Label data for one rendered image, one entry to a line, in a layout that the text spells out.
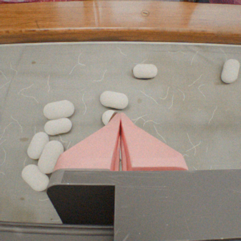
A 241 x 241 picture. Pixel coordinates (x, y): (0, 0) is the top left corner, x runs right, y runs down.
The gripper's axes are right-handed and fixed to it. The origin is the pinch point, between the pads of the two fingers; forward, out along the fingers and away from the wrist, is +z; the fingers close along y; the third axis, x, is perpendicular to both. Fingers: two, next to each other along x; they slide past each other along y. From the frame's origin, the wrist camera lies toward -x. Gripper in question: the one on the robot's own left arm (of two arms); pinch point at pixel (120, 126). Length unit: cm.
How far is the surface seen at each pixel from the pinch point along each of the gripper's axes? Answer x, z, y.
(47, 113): 2.6, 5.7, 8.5
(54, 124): 3.5, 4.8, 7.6
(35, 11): -7.3, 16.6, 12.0
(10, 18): -6.7, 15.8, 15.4
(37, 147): 5.3, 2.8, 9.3
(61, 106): 2.0, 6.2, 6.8
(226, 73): -0.7, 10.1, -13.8
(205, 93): 1.8, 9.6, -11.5
